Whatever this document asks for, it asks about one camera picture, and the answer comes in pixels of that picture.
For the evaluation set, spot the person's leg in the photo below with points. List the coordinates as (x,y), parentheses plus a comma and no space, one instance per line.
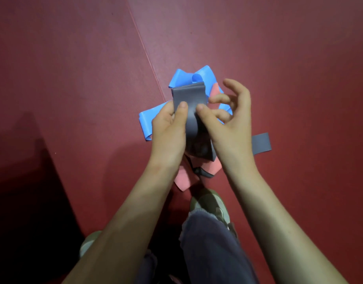
(147,269)
(214,254)

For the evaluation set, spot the person's right hand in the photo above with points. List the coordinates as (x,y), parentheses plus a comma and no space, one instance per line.
(234,136)

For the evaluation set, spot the person's right leg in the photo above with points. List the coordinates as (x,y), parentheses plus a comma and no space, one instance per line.
(214,254)

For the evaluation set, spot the person's right forearm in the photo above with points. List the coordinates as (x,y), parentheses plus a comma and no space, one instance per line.
(282,233)

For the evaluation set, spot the person's shoe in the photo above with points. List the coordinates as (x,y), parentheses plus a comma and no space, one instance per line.
(211,204)
(89,242)

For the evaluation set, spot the blue resistance band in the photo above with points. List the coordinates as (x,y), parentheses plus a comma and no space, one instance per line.
(149,121)

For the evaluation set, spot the person's left shoe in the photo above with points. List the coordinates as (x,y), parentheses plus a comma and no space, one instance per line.
(89,242)

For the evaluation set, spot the person's left hand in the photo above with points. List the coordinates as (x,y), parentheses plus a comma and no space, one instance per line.
(168,139)

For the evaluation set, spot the pink resistance band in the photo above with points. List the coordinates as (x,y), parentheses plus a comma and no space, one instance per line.
(184,180)

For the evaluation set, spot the person's right shoe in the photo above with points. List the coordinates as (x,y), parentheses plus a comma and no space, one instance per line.
(211,204)

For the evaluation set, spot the grey resistance band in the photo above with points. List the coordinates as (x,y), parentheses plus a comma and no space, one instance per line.
(189,94)

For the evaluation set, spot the person's left leg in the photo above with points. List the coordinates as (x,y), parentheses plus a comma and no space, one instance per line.
(147,269)

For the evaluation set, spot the person's left forearm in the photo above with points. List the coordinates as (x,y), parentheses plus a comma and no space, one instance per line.
(125,227)

